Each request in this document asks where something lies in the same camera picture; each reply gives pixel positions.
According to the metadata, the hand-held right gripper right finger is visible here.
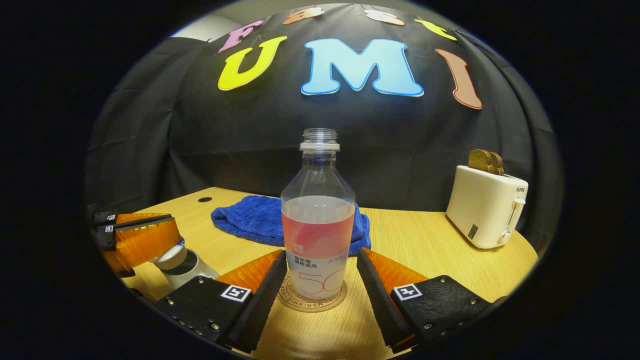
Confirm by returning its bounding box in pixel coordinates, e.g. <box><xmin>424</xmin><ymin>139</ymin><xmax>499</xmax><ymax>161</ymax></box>
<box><xmin>356</xmin><ymin>247</ymin><xmax>507</xmax><ymax>353</ymax></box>

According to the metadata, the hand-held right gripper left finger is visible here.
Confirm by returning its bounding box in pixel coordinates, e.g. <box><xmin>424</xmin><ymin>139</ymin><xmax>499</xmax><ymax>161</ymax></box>
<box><xmin>154</xmin><ymin>249</ymin><xmax>288</xmax><ymax>355</ymax></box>

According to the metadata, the round cork coaster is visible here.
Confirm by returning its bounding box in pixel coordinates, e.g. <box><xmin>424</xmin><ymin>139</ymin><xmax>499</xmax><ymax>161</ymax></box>
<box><xmin>276</xmin><ymin>270</ymin><xmax>348</xmax><ymax>313</ymax></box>

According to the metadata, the white ceramic teacup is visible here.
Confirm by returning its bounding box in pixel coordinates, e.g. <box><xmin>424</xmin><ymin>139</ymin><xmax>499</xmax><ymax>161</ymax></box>
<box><xmin>162</xmin><ymin>250</ymin><xmax>221</xmax><ymax>292</ymax></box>

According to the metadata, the clear water bottle pink label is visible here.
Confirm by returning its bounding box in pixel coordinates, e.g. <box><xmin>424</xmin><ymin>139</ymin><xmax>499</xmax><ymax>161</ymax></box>
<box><xmin>280</xmin><ymin>128</ymin><xmax>357</xmax><ymax>302</ymax></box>

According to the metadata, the blue towel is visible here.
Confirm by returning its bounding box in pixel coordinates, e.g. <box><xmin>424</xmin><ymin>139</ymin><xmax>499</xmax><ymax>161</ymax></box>
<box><xmin>210</xmin><ymin>195</ymin><xmax>372</xmax><ymax>251</ymax></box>

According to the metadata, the white toaster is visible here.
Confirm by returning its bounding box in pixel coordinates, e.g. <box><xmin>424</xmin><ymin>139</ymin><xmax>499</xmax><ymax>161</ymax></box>
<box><xmin>446</xmin><ymin>165</ymin><xmax>529</xmax><ymax>250</ymax></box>

